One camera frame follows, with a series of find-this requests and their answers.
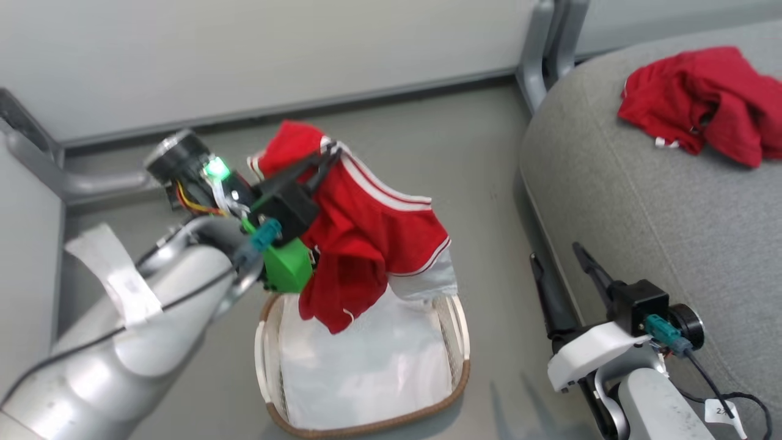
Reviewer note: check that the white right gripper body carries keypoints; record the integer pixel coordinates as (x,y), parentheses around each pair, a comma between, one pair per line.
(589,351)

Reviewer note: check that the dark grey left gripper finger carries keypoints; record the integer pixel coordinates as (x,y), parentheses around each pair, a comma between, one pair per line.
(293,173)
(325,174)

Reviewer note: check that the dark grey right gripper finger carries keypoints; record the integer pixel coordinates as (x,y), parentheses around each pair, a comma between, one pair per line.
(595,269)
(551,299)

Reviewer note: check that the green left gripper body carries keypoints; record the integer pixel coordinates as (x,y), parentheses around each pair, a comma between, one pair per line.
(287,266)

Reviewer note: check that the red white-striped sports garment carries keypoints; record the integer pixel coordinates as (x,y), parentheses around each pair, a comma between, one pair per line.
(366,226)

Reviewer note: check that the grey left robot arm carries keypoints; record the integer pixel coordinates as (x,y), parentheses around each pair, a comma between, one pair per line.
(110,366)

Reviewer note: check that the grey fabric sofa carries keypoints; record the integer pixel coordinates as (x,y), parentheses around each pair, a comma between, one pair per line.
(641,214)

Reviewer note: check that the white cloth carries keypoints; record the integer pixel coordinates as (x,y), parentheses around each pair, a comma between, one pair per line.
(366,366)

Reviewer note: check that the white wicker laundry basket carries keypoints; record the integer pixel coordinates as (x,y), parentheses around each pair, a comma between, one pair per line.
(264,360)

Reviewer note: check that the white tape strip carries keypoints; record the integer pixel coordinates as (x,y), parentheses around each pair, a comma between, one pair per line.
(119,275)

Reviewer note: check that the grey partition foot with caster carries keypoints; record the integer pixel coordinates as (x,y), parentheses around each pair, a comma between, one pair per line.
(91,182)

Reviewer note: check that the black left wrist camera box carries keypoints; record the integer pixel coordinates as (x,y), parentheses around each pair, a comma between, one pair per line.
(287,211)

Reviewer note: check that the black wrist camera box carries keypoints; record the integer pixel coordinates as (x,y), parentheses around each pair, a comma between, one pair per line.
(287,211)
(638,305)

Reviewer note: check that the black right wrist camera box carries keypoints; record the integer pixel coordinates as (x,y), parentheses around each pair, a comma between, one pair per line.
(638,305)

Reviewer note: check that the grey partition bottom rail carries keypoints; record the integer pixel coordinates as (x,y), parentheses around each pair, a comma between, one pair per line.
(275,110)

